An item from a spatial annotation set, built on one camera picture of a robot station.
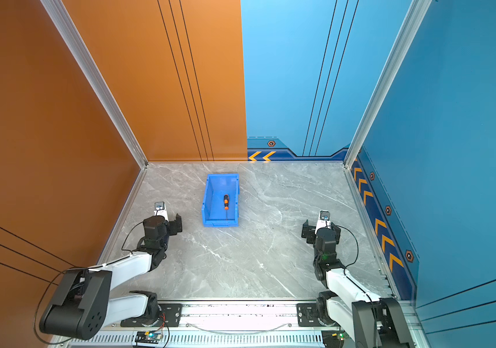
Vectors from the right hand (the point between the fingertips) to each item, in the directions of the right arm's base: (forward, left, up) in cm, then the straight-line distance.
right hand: (317, 221), depth 88 cm
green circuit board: (-37, +61, -9) cm, 72 cm away
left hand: (+4, +63, +1) cm, 64 cm away
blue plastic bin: (+9, +45, -7) cm, 46 cm away
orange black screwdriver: (+15, +40, -6) cm, 42 cm away
